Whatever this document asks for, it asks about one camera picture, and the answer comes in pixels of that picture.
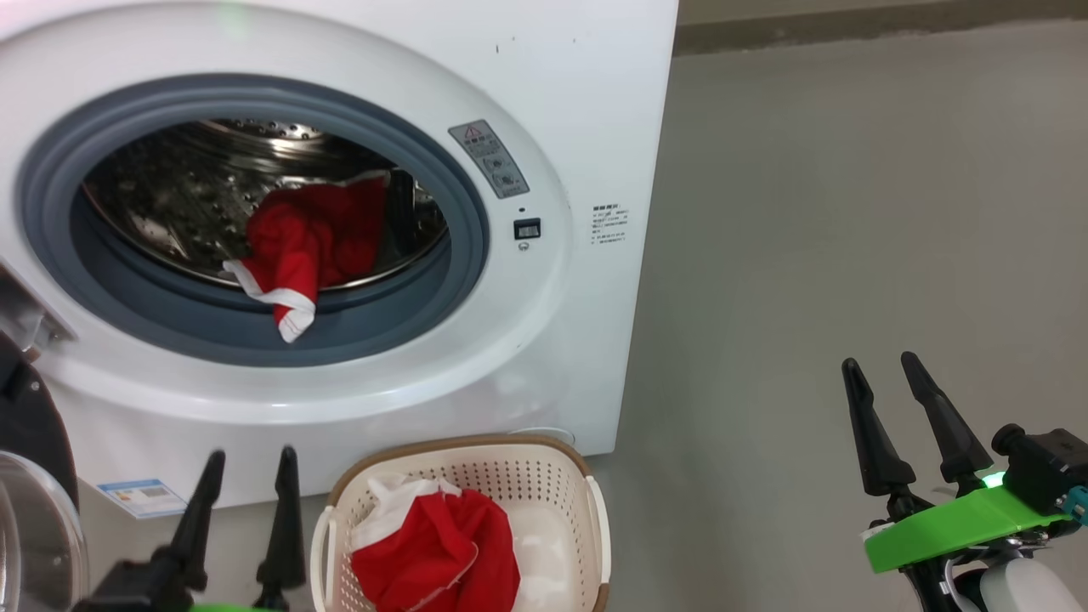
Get grey rubber door gasket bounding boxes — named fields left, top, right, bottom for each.
left=15, top=75, right=491, bottom=368

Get steel washing machine drum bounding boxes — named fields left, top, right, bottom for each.
left=82, top=119, right=450, bottom=290

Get blue energy label sticker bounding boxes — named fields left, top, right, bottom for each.
left=96, top=479, right=188, bottom=519

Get cream perforated laundry basket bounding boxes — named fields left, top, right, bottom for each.
left=309, top=433, right=611, bottom=612

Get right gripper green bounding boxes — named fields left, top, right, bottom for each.
left=841, top=351, right=1074, bottom=575

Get red garment white cuffs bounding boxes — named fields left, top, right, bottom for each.
left=223, top=170, right=392, bottom=344

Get white washing machine body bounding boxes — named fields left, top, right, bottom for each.
left=0, top=0, right=681, bottom=513

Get dark round washing machine door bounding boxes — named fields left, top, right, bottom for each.
left=0, top=263, right=90, bottom=612

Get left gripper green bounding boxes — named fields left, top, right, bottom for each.
left=153, top=445, right=308, bottom=612

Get grey warning sticker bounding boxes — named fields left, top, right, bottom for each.
left=448, top=119, right=530, bottom=200

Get small text sticker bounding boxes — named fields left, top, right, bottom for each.
left=591, top=204, right=632, bottom=246

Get red garment white lining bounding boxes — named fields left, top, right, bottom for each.
left=350, top=473, right=521, bottom=612

